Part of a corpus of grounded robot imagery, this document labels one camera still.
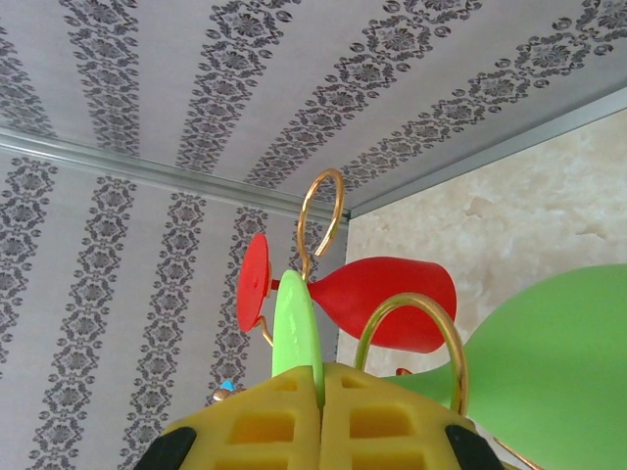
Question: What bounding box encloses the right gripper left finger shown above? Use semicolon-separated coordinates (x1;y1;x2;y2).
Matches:
140;363;324;470

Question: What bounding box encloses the green plastic wine glass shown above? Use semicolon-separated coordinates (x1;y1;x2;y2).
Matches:
270;263;627;470

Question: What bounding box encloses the aluminium wall base strip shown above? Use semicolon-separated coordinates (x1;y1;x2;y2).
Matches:
342;87;627;221

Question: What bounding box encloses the red plastic wine glass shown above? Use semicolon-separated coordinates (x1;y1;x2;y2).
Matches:
237;232;459;354

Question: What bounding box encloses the gold wire wine glass rack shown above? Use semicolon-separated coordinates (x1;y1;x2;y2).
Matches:
213;168;540;470

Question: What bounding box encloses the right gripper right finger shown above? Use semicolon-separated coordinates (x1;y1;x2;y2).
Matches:
318;360;505;470

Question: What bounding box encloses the aluminium corner post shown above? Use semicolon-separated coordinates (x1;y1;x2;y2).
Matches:
0;124;354;221

